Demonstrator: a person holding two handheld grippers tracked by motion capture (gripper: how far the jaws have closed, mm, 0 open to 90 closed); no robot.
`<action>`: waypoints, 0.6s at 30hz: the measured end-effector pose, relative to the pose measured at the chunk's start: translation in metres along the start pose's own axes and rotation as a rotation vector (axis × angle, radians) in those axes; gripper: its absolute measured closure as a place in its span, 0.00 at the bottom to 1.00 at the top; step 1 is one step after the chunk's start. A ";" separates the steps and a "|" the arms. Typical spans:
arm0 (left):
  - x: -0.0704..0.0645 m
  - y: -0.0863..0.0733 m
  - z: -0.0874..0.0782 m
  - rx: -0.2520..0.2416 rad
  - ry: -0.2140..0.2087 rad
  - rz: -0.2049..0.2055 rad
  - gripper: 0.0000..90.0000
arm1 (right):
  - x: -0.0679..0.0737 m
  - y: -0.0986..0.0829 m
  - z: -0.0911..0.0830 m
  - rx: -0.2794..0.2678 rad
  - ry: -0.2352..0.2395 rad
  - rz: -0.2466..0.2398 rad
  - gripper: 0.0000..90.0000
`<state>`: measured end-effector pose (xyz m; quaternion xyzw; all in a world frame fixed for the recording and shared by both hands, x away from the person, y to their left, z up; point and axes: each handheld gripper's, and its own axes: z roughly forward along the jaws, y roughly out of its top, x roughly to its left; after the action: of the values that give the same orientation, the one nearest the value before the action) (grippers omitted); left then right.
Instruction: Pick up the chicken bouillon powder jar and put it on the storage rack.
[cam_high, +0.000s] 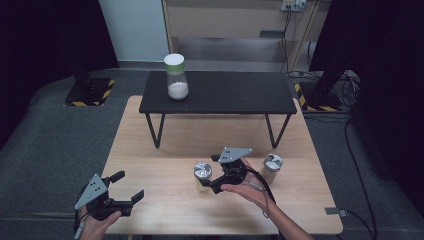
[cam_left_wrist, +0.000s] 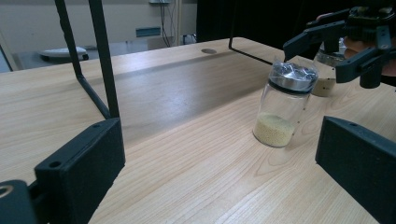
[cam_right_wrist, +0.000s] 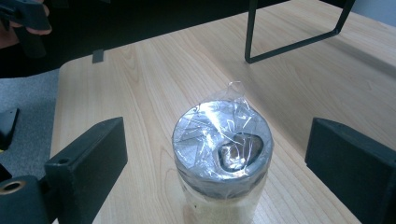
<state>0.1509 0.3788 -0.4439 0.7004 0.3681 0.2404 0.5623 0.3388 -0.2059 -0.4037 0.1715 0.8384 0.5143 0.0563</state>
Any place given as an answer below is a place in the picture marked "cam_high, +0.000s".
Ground silver-lidded jar with pale contents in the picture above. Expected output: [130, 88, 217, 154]
[259, 153, 284, 186]

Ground silver-lidded jar with yellow contents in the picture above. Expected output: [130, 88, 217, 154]
[193, 161, 213, 193]

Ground hand-held gripper cable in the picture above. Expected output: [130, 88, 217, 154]
[244, 166, 288, 240]
[73, 186, 88, 240]

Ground white-lidded jar with green band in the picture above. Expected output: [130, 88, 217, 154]
[163, 53, 190, 101]

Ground right hand-held gripper cable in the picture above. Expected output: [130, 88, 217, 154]
[244, 166, 288, 240]

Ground tangled black cable bundle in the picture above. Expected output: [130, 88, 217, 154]
[339, 71, 363, 108]

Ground person's left hand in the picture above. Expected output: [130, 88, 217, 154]
[78, 206, 123, 240]

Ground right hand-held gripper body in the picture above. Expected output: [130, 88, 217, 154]
[218, 146, 254, 186]

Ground person's right hand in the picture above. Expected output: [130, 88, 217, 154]
[219, 157, 278, 214]

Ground white power strip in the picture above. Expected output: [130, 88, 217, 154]
[280, 0, 307, 13]

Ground dark curtain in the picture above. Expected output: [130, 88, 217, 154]
[0, 0, 119, 151]
[309, 0, 424, 218]

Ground wooden cabinet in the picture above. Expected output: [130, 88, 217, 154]
[161, 0, 321, 72]

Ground black power strip cables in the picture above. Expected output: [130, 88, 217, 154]
[281, 8, 301, 74]

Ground thin black taped cable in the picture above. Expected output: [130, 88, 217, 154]
[339, 209, 374, 234]

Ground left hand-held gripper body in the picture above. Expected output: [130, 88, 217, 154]
[74, 173, 134, 222]

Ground grey tape piece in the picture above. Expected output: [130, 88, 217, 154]
[324, 206, 348, 217]

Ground left hand-held gripper cable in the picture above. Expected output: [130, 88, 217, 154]
[73, 186, 88, 240]

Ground black shelf with wire legs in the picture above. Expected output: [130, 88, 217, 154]
[138, 70, 298, 150]

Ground white panel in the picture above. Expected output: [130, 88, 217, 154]
[97, 0, 172, 63]

